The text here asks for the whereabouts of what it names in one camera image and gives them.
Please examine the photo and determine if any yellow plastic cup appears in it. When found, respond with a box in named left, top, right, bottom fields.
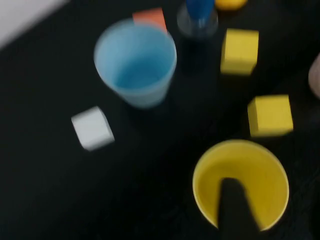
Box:
left=191, top=139, right=290, bottom=232

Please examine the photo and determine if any yellow cube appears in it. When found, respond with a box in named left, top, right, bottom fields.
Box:
left=219, top=27, right=260, bottom=76
left=247, top=94, right=294, bottom=138

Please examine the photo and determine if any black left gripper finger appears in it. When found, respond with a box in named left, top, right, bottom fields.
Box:
left=217, top=177, right=262, bottom=240

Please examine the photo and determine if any light blue plastic cup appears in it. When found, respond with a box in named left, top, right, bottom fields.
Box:
left=93, top=18, right=178, bottom=110

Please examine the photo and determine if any pink plastic cup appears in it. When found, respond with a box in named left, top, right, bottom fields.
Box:
left=307, top=53, right=320, bottom=100

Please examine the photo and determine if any yellow rubber duck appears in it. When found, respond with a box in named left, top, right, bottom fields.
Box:
left=214, top=0, right=248, bottom=11

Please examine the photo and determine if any blue cone in clear glass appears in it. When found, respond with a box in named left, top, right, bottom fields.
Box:
left=176, top=0, right=219, bottom=38

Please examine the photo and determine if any orange block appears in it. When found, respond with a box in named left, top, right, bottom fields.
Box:
left=131, top=7, right=168, bottom=35

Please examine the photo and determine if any white cube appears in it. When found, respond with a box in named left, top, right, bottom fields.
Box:
left=70, top=106, right=116, bottom=152

